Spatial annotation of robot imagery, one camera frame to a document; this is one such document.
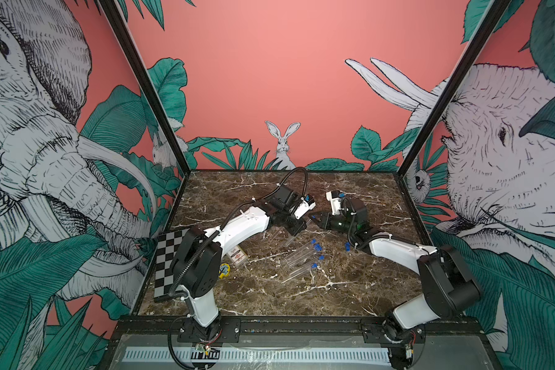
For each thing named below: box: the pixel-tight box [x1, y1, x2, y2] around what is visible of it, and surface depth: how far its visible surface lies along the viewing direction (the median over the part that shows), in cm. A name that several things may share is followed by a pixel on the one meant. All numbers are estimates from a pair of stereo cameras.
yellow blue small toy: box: [218, 262, 231, 280], surface depth 88 cm
